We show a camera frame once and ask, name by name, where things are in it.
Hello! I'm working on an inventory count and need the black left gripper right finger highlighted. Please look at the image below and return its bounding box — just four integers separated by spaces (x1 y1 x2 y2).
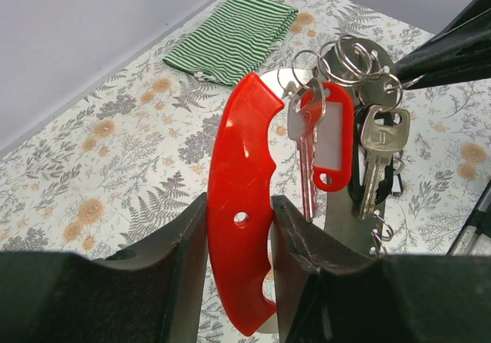
272 196 490 342

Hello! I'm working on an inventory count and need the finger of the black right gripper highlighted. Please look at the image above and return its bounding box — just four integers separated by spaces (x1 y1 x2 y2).
396 0 490 89

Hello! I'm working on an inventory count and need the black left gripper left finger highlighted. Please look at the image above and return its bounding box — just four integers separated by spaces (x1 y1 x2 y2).
1 195 207 342

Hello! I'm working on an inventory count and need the metal key holder red handle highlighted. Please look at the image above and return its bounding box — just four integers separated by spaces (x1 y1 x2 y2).
207 35 398 336

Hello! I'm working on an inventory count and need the red key tag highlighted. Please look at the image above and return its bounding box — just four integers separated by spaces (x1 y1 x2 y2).
287 81 355 223

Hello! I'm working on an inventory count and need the green white striped cloth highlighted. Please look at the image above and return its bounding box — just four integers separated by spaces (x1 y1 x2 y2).
163 0 298 87

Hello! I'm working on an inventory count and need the aluminium front rail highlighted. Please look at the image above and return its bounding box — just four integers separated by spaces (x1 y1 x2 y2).
447 182 491 257

